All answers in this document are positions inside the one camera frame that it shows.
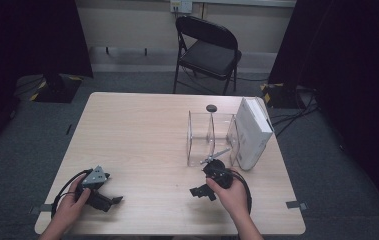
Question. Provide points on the thick white book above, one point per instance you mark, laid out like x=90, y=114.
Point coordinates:
x=252, y=133

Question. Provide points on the small black round disc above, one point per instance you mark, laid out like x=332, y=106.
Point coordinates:
x=211, y=108

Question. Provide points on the white wall socket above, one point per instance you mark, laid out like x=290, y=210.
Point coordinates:
x=181, y=5

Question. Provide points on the grey tape piece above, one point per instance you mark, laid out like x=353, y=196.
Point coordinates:
x=41, y=209
x=296, y=205

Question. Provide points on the person's right hand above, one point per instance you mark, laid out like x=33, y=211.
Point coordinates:
x=235, y=200

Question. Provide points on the black tape strip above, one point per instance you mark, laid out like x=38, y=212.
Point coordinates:
x=69, y=129

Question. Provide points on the black stand base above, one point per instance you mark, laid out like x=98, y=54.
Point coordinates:
x=280, y=95
x=57, y=89

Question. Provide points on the black curtain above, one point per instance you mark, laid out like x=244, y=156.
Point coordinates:
x=353, y=66
x=27, y=36

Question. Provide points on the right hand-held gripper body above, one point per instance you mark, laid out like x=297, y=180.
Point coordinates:
x=218, y=173

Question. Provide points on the black folding chair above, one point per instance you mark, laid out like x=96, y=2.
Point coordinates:
x=210, y=56

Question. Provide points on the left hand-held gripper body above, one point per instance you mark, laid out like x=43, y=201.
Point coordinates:
x=94, y=180

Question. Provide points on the clear acrylic book rack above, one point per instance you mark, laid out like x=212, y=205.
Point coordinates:
x=210, y=140

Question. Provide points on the person's left hand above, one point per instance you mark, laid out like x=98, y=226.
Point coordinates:
x=68, y=210

